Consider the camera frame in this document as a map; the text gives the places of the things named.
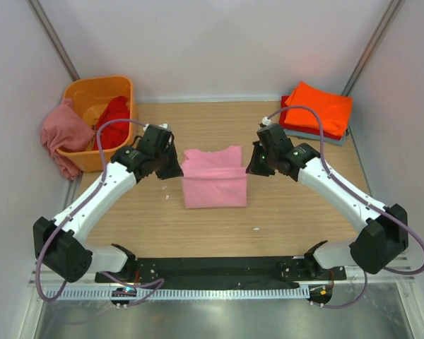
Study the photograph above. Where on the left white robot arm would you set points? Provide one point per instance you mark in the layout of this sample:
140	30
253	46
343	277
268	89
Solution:
60	243

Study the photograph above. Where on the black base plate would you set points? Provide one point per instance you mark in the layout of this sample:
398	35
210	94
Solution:
230	273

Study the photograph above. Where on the red shirt in basket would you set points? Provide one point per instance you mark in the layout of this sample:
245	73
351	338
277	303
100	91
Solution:
115	134

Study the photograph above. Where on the orange plastic basket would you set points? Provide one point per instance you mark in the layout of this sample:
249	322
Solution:
97	101

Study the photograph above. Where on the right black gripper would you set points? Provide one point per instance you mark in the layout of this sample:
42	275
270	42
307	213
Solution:
263	159

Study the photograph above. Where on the folded orange t-shirt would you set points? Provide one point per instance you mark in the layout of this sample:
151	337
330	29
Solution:
319	109

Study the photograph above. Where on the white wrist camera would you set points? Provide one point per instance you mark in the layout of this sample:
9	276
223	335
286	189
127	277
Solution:
164	126
265	122

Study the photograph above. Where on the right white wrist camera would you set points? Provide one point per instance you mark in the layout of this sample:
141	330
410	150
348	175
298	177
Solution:
265	122

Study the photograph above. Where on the pink t-shirt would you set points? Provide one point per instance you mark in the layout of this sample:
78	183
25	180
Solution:
214	179

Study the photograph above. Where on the white slotted cable duct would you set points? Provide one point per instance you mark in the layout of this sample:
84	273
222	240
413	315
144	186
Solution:
116	293

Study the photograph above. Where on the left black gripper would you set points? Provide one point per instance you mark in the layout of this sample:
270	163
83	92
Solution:
166	161

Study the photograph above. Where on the folded red t-shirt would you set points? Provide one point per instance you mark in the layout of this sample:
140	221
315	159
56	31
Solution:
286	120

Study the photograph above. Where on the dusty pink shirt on basket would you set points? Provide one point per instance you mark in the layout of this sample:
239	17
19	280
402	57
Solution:
64	130

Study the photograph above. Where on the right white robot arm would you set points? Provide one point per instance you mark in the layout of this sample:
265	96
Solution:
380	239

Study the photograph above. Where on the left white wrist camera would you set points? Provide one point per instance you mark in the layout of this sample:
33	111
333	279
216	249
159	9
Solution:
164	126

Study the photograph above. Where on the folded grey t-shirt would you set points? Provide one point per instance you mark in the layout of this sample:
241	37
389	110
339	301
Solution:
310	136

